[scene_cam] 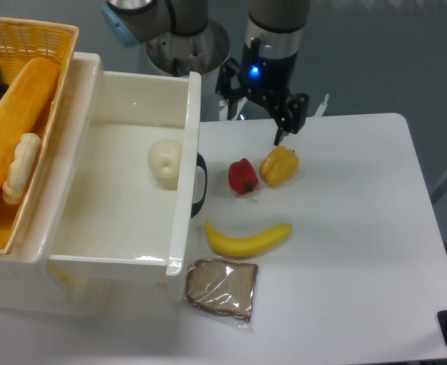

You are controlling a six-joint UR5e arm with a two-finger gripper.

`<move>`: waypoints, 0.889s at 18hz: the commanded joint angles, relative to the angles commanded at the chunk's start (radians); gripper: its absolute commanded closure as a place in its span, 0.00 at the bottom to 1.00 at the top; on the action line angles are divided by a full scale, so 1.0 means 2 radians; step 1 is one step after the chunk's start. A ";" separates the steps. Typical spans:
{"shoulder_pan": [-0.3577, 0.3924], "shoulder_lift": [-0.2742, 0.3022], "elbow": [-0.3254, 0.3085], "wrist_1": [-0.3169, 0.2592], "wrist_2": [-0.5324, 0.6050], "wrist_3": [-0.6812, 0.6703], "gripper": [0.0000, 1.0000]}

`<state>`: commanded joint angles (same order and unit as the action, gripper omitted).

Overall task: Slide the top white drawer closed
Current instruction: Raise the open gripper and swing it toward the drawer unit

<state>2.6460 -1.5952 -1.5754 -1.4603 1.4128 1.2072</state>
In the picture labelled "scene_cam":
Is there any white drawer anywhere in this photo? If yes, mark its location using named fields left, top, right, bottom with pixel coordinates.
left=47, top=70, right=208, bottom=303

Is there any yellow wicker basket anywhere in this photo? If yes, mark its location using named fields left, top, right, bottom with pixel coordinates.
left=0, top=17, right=78, bottom=255

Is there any red bell pepper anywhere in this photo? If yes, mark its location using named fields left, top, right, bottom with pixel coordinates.
left=227, top=158, right=258, bottom=195

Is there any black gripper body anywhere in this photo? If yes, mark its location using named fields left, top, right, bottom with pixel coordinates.
left=239, top=35, right=298, bottom=116

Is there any yellow bell pepper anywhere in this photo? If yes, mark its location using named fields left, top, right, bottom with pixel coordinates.
left=259, top=145, right=300, bottom=187

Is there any orange baguette loaf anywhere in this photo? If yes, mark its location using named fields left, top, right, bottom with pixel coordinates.
left=0, top=57, right=59, bottom=188

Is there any yellow banana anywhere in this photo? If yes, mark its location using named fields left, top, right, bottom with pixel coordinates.
left=204, top=221, right=293, bottom=259

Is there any bread slice in plastic bag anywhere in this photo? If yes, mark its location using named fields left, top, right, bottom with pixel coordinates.
left=185, top=259, right=259, bottom=332

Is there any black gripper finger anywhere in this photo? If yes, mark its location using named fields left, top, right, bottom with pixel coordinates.
left=272, top=92, right=309, bottom=146
left=215, top=58, right=246, bottom=120

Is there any white drawer cabinet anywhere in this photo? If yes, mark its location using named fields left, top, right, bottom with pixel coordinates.
left=0, top=52, right=108, bottom=316

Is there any pale twisted bread roll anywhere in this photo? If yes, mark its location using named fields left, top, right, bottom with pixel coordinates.
left=2, top=133, right=41, bottom=205

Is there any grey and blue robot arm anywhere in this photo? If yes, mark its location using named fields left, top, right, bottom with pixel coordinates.
left=102, top=1, right=311, bottom=144

